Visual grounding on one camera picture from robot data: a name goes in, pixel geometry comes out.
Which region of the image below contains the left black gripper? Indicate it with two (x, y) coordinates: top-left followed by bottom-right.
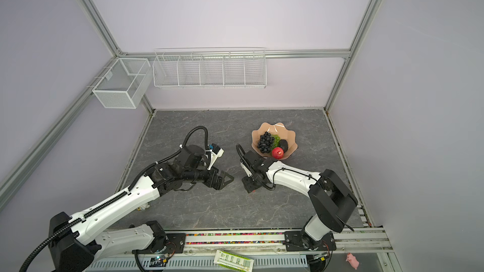
(183, 161), (234, 190)

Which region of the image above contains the black grape bunch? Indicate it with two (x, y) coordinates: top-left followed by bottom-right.
(257, 132), (276, 154)

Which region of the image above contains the red apple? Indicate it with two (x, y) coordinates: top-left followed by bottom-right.
(272, 147), (284, 160)

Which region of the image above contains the green grape bunch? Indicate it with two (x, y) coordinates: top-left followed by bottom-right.
(271, 135), (281, 149)

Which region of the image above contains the dark avocado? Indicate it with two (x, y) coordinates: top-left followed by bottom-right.
(278, 139), (289, 153)

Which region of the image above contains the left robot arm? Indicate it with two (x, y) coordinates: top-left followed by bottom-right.
(20, 126), (234, 271)

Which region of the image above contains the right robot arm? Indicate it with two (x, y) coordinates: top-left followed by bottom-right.
(237, 149), (358, 251)

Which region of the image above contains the pink wavy fruit bowl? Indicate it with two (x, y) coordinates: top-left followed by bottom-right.
(252, 122), (298, 160)

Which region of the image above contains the green white packet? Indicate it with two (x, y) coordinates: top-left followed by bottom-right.
(214, 250), (255, 272)

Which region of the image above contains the pink pig toy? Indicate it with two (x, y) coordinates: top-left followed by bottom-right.
(345, 253), (360, 269)

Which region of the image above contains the small white mesh basket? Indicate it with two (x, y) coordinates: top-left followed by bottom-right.
(93, 58), (153, 109)

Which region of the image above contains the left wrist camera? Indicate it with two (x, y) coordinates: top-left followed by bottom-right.
(206, 144), (224, 170)

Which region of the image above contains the long white wire basket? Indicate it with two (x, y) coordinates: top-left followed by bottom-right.
(152, 47), (267, 88)

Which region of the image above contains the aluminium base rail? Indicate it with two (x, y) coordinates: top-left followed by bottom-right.
(73, 227), (394, 259)

